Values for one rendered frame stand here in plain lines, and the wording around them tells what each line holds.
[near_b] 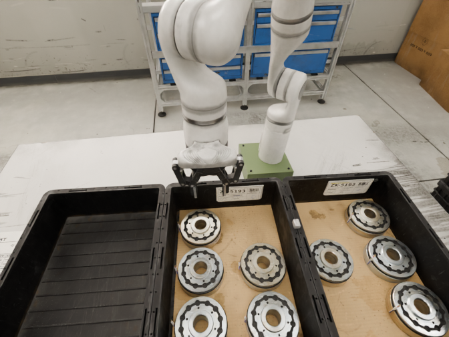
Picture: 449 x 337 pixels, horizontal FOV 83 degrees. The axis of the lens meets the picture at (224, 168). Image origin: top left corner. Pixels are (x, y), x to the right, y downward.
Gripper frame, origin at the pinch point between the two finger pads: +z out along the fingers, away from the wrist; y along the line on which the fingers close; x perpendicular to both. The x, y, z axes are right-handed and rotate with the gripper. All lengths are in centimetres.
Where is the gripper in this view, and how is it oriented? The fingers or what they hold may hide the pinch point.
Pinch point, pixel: (210, 189)
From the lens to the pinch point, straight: 54.2
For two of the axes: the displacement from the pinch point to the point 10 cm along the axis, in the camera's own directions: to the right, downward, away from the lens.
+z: 0.0, 7.0, 7.2
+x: 0.8, 7.2, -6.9
